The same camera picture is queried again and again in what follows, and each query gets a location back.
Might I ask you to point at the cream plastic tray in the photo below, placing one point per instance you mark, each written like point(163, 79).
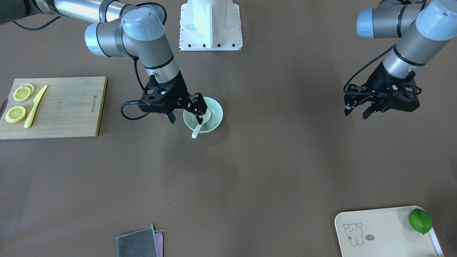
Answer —
point(384, 232)

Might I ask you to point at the lemon slice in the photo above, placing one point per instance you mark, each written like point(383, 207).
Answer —
point(15, 114)
point(23, 92)

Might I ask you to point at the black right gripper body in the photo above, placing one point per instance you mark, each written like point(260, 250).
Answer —
point(182, 91)

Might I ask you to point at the yellow plastic knife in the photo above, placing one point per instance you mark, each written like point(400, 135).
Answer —
point(36, 101)

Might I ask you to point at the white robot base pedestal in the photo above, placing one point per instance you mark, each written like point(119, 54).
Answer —
point(210, 25)

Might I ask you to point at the lower lemon slice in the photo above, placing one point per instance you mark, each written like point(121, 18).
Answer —
point(15, 114)

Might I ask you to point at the upper lemon slice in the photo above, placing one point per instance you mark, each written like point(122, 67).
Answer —
point(23, 92)

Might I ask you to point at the white ceramic spoon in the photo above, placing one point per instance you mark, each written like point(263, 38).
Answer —
point(197, 129)

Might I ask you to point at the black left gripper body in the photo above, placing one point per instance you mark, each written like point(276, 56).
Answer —
point(377, 79)

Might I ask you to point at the green lime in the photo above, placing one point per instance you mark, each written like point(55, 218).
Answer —
point(420, 221)

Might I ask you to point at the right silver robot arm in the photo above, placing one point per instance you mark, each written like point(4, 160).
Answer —
point(133, 31)

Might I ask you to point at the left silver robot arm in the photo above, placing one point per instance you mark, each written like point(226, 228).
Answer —
point(423, 28)

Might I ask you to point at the light green ceramic bowl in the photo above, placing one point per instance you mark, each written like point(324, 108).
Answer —
point(212, 123)

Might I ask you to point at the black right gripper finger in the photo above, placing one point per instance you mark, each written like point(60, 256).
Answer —
point(196, 105)
point(172, 117)

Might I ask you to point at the wooden cutting board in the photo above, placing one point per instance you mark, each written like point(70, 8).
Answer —
point(70, 107)

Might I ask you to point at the grey folded cloth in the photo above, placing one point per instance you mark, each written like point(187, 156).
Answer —
point(147, 242)

